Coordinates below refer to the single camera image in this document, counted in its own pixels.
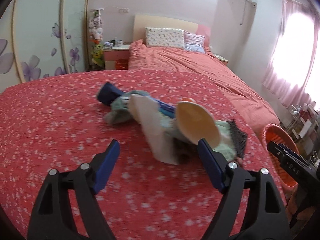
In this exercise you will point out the small orange bin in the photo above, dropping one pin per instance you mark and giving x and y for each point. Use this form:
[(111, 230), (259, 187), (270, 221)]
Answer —
[(122, 64)]

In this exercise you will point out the blue tissue pack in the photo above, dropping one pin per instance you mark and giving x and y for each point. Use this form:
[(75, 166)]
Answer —
[(166, 110)]

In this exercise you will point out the green plush toy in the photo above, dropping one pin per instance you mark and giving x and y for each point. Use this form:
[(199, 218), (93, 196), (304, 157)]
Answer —
[(97, 53)]

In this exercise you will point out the navy blue cloth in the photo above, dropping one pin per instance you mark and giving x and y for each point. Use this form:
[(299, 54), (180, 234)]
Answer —
[(107, 93)]

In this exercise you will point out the plush toy column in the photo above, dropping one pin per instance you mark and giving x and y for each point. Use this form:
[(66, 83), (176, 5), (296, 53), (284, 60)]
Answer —
[(96, 27)]

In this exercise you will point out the pink and white nightstand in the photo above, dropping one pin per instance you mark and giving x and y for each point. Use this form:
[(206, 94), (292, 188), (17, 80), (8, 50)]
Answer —
[(111, 55)]

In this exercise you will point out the floral white pillow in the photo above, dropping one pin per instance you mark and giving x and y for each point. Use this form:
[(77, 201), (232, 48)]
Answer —
[(163, 37)]

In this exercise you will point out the coral duvet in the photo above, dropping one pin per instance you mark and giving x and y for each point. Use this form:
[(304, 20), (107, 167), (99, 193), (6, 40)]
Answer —
[(190, 62)]

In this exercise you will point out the cream and pink headboard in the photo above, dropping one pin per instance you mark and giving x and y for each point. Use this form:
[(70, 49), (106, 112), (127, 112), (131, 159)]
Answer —
[(160, 21)]

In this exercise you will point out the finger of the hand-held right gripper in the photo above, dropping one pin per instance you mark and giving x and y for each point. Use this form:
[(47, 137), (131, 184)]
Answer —
[(277, 150)]

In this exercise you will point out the white pipe cover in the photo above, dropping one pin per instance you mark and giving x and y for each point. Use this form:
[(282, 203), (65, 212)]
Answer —
[(251, 5)]

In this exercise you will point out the black mesh net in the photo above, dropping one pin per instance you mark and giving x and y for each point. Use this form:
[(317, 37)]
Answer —
[(237, 137)]

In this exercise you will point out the flower-printed wardrobe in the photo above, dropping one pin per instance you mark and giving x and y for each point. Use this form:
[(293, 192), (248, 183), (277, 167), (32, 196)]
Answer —
[(37, 30)]

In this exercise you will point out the pink curtain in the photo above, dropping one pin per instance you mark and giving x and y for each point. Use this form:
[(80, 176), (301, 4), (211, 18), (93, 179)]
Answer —
[(287, 55)]

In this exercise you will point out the grey-green smiley sock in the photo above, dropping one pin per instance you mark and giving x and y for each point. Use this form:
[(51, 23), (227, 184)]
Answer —
[(117, 110)]

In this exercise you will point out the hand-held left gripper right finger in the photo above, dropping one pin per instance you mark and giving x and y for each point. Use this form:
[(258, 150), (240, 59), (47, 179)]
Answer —
[(212, 165)]

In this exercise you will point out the wall socket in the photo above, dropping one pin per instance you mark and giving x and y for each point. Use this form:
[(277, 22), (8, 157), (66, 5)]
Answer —
[(123, 10)]

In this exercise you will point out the bedside table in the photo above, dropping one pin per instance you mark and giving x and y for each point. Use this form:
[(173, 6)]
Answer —
[(221, 58)]

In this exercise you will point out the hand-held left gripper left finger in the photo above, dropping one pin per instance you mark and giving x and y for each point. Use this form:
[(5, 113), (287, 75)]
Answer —
[(107, 165)]

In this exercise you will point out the orange plastic basket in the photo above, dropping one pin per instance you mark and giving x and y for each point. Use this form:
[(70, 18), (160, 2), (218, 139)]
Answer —
[(280, 136)]

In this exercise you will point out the white paper sheet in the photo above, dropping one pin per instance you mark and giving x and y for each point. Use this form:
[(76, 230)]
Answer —
[(152, 130)]

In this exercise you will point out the pink striped pillow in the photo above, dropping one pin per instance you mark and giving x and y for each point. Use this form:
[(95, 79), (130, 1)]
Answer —
[(193, 42)]

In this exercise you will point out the red floral blanket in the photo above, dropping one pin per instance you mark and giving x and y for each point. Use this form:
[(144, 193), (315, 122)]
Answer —
[(62, 130)]

